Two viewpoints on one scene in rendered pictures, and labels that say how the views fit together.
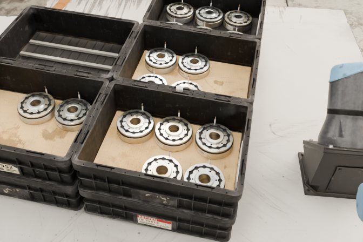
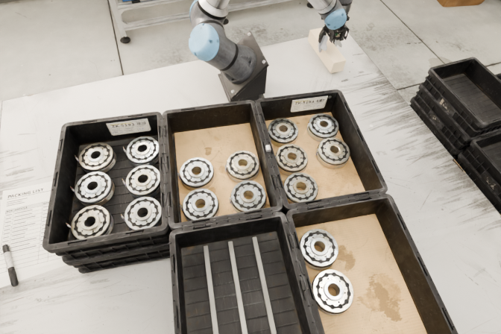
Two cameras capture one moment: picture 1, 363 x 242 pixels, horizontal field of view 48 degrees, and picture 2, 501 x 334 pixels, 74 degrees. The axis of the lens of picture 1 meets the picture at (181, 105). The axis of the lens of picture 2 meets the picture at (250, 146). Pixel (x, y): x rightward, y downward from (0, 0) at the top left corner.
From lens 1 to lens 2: 120 cm
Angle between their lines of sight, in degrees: 65
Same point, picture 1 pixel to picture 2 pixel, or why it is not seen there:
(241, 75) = (190, 137)
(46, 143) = (358, 256)
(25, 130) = (358, 288)
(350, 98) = (229, 44)
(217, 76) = (199, 154)
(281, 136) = not seen: hidden behind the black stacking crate
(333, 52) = (89, 101)
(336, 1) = not seen: outside the picture
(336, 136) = (247, 62)
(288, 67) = not seen: hidden behind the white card
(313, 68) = (120, 112)
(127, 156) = (329, 186)
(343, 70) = (215, 40)
